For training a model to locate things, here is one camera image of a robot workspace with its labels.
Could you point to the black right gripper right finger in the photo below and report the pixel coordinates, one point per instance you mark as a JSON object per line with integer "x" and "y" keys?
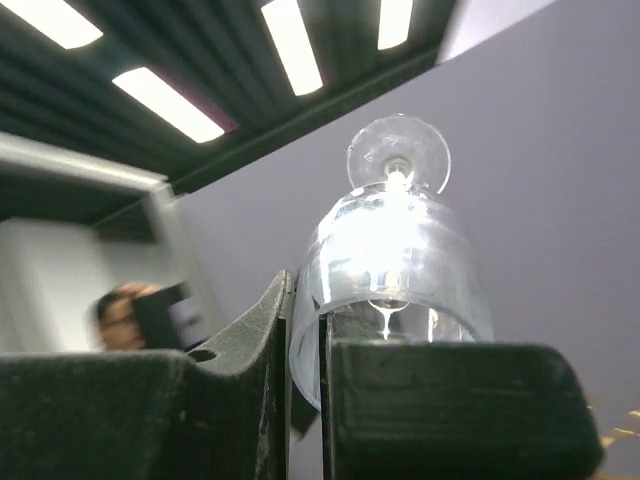
{"x": 448, "y": 410}

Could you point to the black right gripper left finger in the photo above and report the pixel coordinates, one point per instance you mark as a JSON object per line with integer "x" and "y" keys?
{"x": 221, "y": 411}

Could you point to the clear wine glass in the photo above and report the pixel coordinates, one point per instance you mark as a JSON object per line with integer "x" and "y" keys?
{"x": 390, "y": 261}

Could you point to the person in background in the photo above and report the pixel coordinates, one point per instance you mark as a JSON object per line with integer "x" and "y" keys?
{"x": 114, "y": 316}

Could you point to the gold wire glass rack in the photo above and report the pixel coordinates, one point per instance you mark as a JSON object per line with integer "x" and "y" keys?
{"x": 616, "y": 420}

